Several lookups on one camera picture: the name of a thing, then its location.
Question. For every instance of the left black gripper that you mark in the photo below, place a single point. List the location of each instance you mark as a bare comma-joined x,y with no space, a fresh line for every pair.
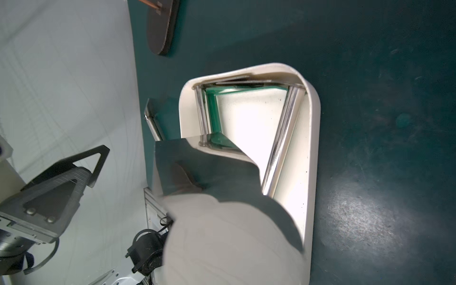
34,215

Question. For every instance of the white plastic storage tray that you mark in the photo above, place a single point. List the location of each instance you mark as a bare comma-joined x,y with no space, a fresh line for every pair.
297,183

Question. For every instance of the bronze scroll jewelry stand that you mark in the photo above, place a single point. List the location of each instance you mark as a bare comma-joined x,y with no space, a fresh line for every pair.
160,24

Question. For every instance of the green table mat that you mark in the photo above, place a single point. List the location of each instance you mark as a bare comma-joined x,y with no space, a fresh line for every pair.
385,73

